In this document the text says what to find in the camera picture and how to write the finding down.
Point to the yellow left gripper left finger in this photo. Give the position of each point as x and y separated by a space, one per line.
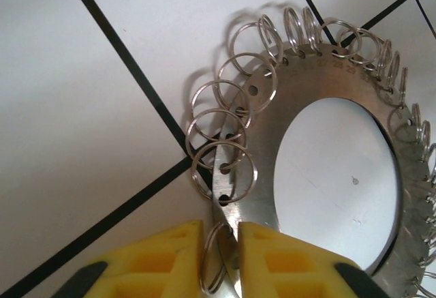
153 267

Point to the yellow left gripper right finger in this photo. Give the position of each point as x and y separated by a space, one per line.
289 270

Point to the metal coil spring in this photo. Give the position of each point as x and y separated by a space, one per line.
306 86

